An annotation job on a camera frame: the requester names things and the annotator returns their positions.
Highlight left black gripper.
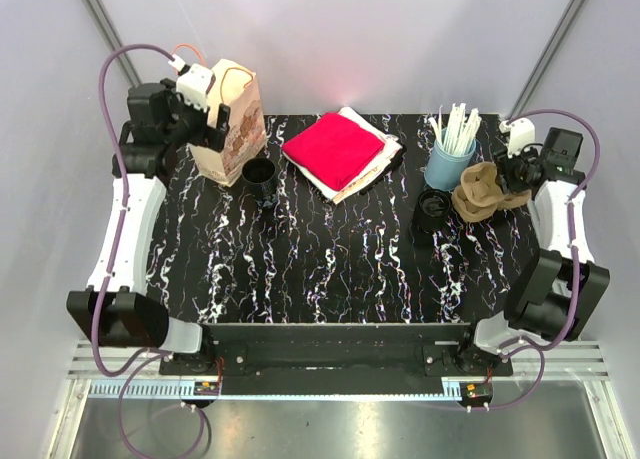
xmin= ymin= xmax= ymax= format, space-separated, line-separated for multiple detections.
xmin=164 ymin=79 xmax=230 ymax=152

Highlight paper takeout bag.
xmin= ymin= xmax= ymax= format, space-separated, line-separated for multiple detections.
xmin=188 ymin=59 xmax=266 ymax=187

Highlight black coffee cup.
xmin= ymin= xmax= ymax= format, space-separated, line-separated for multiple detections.
xmin=242 ymin=157 xmax=278 ymax=209

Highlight cardboard cup carrier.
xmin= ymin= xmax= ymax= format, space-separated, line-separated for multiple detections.
xmin=460 ymin=162 xmax=504 ymax=209
xmin=452 ymin=186 xmax=532 ymax=223

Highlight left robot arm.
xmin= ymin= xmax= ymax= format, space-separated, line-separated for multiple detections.
xmin=66 ymin=75 xmax=230 ymax=375

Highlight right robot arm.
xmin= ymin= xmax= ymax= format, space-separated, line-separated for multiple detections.
xmin=453 ymin=119 xmax=610 ymax=376

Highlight blue straw holder cup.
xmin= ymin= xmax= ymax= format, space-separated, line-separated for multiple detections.
xmin=424 ymin=140 xmax=477 ymax=192

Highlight black cup lid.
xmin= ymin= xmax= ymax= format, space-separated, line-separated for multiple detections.
xmin=412 ymin=189 xmax=452 ymax=232

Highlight stack of napkins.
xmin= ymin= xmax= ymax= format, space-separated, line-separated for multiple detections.
xmin=282 ymin=107 xmax=402 ymax=204

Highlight red folded cloth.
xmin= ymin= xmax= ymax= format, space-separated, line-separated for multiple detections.
xmin=282 ymin=113 xmax=384 ymax=191

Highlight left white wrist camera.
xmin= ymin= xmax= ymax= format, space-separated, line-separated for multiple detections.
xmin=169 ymin=54 xmax=215 ymax=112

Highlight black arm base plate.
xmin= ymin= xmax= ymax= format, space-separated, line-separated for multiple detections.
xmin=160 ymin=323 xmax=513 ymax=400

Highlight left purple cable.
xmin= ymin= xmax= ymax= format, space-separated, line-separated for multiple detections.
xmin=92 ymin=43 xmax=211 ymax=455

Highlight aluminium frame rail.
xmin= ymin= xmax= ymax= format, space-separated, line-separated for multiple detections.
xmin=48 ymin=342 xmax=639 ymax=458

